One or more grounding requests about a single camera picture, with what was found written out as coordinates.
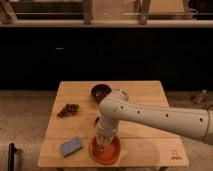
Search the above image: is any bunch of dark grapes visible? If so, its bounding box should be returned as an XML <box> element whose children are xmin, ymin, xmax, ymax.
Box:
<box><xmin>57</xmin><ymin>104</ymin><xmax>79</xmax><ymax>117</ymax></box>

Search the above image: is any black handle bar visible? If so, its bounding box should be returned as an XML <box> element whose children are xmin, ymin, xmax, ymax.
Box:
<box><xmin>8</xmin><ymin>143</ymin><xmax>17</xmax><ymax>171</ymax></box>

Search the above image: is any wooden shelf frame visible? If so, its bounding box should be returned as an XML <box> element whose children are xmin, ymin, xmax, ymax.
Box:
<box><xmin>0</xmin><ymin>0</ymin><xmax>213</xmax><ymax>28</ymax></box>

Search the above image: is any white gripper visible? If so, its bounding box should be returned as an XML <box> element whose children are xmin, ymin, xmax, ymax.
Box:
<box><xmin>96</xmin><ymin>126</ymin><xmax>117</xmax><ymax>145</ymax></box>

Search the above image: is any red bowl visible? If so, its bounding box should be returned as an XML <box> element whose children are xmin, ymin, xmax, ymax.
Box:
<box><xmin>89</xmin><ymin>137</ymin><xmax>121</xmax><ymax>165</ymax></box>

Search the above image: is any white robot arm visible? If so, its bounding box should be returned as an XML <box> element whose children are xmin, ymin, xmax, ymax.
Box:
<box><xmin>96</xmin><ymin>89</ymin><xmax>213</xmax><ymax>146</ymax></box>

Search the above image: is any blue sponge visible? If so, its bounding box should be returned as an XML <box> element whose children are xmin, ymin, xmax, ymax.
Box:
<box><xmin>60</xmin><ymin>136</ymin><xmax>83</xmax><ymax>157</ymax></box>

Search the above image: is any dark brown bowl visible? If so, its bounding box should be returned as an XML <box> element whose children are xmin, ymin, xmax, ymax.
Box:
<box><xmin>91</xmin><ymin>84</ymin><xmax>112</xmax><ymax>103</ymax></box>

